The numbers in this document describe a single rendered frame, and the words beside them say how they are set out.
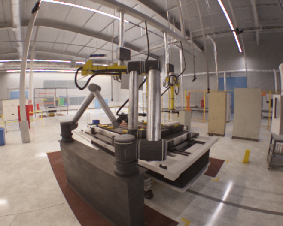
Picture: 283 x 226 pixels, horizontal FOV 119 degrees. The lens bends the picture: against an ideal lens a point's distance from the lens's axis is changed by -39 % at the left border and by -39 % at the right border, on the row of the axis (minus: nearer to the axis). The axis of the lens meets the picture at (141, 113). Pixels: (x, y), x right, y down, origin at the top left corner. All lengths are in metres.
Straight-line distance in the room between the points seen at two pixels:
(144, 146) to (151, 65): 0.80
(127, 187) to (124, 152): 0.34
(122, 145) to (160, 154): 0.33
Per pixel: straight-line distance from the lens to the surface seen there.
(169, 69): 3.06
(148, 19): 3.09
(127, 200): 1.40
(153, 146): 1.15
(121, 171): 1.28
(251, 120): 6.04
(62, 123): 2.45
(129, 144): 1.17
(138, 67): 1.45
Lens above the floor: 1.59
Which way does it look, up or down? 6 degrees down
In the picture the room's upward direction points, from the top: 1 degrees counter-clockwise
